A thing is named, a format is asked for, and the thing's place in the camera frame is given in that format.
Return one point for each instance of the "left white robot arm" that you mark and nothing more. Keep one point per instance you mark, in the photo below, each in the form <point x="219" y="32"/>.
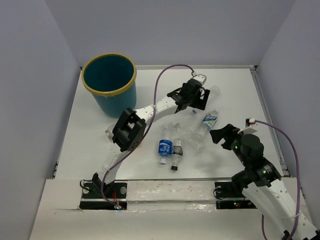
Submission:
<point x="132" y="125"/>

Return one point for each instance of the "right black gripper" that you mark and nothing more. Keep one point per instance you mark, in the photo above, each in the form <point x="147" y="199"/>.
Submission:
<point x="228" y="132"/>

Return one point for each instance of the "green label plastic bottle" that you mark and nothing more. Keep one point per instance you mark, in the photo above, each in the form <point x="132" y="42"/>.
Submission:
<point x="207" y="124"/>

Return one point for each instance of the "clear crushed plastic bottle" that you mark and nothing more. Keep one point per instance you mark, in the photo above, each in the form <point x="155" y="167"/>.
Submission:
<point x="189" y="137"/>

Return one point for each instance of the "teal bin with yellow rim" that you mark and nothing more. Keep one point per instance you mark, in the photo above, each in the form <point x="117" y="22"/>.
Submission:
<point x="111" y="79"/>

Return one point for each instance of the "black label plastic bottle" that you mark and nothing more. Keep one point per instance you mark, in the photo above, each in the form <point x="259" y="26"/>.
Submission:
<point x="177" y="148"/>

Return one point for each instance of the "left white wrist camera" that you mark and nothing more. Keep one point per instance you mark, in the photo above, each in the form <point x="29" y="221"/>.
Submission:
<point x="201" y="78"/>

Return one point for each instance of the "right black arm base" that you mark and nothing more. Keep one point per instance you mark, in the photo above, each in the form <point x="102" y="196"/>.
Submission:
<point x="227" y="198"/>

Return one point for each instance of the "blue label plastic bottle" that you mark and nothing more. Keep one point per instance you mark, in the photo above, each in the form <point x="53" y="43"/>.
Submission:
<point x="165" y="143"/>

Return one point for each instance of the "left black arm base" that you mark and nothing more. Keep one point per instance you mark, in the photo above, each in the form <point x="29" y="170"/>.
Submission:
<point x="115" y="196"/>

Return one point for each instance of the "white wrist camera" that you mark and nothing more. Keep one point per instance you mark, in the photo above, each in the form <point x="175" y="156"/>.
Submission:
<point x="201" y="78"/>
<point x="251" y="127"/>

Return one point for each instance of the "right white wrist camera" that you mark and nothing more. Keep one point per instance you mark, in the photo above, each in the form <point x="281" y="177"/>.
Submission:
<point x="251" y="127"/>

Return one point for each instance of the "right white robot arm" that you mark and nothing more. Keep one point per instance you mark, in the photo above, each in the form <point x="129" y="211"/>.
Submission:
<point x="262" y="184"/>

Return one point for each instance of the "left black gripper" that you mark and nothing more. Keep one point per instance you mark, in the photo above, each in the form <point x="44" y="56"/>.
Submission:
<point x="199" y="104"/>

